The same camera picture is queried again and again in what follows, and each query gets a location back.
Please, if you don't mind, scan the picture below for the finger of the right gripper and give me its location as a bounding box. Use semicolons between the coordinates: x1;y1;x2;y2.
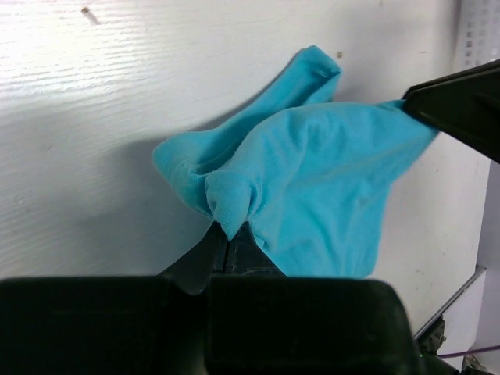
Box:
402;60;500;163

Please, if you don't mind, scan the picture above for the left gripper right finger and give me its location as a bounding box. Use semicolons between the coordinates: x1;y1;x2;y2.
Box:
202;220;425;375

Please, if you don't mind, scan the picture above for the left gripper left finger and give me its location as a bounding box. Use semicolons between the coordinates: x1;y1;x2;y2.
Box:
1;225;227;374

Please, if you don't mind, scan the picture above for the blue t-shirt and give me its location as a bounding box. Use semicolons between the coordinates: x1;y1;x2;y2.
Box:
152;46;438;278

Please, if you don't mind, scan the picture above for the white plastic laundry basket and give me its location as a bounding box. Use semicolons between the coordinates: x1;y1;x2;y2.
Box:
453;0;500;71

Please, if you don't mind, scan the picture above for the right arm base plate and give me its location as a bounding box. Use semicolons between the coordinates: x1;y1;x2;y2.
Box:
413;316;500;375

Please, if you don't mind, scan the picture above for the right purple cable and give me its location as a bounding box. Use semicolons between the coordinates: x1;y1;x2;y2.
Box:
433;347;500;359

